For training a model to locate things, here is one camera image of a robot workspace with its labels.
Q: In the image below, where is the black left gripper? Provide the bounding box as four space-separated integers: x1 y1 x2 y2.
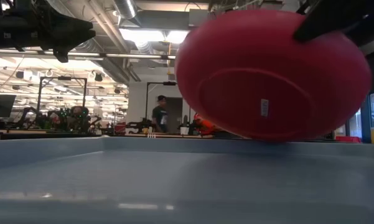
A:
0 0 96 63

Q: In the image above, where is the red plastic plate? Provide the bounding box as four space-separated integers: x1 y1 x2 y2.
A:
174 9 373 143

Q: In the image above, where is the blue plastic tray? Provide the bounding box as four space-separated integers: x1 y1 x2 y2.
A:
0 136 374 224

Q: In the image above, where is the long ceiling light bar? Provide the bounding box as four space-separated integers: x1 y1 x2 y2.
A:
0 48 177 61

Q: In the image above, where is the seated blurry person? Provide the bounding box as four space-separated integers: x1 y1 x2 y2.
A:
68 105 90 131

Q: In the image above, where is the dark background monitor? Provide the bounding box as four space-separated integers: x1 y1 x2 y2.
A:
0 94 17 118

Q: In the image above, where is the person with black cap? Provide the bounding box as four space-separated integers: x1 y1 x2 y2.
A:
151 95 169 134

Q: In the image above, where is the person in orange top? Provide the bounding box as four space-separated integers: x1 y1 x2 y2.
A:
192 113 219 136

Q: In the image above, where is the black background station frame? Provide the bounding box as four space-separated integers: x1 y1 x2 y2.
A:
36 75 88 121
145 81 178 125

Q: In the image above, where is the silver ceiling air duct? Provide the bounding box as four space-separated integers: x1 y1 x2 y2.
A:
113 0 138 20

